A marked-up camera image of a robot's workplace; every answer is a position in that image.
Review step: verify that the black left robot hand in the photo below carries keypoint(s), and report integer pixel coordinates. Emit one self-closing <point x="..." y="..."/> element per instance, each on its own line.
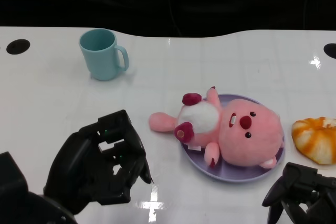
<point x="78" y="163"/>

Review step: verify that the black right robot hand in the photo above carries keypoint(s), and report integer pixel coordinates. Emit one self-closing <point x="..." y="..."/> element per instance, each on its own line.
<point x="302" y="184"/>

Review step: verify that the pink beaver plush doll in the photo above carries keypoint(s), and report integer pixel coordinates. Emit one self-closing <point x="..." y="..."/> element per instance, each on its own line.
<point x="244" y="140"/>

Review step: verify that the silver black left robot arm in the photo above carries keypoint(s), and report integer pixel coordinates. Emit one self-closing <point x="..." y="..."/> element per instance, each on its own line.
<point x="13" y="182"/>

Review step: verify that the lavender plastic plate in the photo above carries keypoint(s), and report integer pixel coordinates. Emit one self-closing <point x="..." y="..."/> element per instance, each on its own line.
<point x="236" y="172"/>

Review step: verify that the orange white bread toy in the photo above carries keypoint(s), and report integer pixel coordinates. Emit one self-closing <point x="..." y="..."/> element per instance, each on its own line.
<point x="315" y="140"/>

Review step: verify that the light blue plastic mug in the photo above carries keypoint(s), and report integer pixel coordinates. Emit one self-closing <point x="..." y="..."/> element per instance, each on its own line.
<point x="102" y="61"/>

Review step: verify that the black round table grommet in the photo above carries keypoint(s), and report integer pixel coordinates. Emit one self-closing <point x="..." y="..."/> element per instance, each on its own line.
<point x="18" y="46"/>
<point x="330" y="51"/>

